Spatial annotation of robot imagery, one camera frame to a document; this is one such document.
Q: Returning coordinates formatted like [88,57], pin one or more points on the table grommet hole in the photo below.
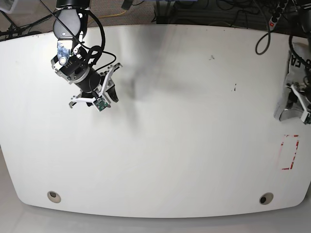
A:
[266,198]
[54,197]

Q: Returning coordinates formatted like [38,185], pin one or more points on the black tripod legs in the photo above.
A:
[15,31]

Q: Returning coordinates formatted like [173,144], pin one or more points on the left table grommet hole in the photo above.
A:
[54,197]

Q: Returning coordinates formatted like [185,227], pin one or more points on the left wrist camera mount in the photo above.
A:
[296,99]

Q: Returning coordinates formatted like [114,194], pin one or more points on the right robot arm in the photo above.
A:
[76,62]

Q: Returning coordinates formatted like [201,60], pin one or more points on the white power strip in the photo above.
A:
[277,14]

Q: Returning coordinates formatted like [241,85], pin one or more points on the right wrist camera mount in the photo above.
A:
[97,97]

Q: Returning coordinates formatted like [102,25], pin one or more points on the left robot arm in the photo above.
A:
[303,22]

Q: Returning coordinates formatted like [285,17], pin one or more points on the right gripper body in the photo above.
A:
[91,83]

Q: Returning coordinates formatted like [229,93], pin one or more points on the red tape corner marks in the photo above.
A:
[288,151]

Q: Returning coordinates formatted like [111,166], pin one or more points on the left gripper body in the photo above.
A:
[305,92]

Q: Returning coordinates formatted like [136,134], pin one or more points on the right table grommet hole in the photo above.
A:
[266,198]

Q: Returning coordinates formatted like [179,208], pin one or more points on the grey T-shirt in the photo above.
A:
[295,74]

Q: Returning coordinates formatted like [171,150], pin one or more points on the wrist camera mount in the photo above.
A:
[97,97]
[296,99]

